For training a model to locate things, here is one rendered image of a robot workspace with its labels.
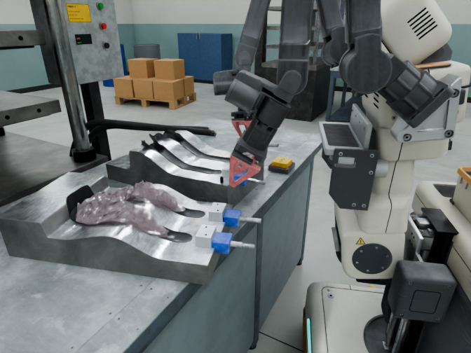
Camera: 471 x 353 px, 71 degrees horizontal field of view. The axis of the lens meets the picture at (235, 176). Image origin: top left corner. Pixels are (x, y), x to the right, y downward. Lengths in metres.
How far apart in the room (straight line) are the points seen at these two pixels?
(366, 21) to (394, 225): 0.52
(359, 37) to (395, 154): 0.36
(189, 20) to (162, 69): 3.23
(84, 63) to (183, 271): 1.14
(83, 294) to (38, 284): 0.11
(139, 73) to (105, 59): 4.51
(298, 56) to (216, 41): 7.33
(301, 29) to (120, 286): 0.63
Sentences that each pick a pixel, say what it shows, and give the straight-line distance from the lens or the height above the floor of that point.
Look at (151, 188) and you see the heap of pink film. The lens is 0.89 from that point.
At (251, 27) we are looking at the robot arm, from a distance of 1.05.
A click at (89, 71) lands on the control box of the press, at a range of 1.66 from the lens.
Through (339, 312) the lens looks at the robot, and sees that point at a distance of 1.46.
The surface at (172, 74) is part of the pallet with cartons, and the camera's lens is 5.90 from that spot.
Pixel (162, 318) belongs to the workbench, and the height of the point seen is 0.78.
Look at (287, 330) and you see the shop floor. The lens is 1.73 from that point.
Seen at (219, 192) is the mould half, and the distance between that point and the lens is 0.96.
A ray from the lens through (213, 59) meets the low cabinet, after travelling 8.03.
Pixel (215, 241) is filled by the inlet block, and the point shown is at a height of 0.87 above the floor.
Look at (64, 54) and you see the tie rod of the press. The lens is 1.43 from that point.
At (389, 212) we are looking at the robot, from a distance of 0.93.
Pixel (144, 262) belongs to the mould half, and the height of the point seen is 0.84.
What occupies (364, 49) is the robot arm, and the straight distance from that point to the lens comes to 0.63.
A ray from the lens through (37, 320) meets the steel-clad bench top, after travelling 0.78.
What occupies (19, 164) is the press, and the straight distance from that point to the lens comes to 1.61.
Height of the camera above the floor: 1.31
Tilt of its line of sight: 25 degrees down
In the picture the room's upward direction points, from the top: straight up
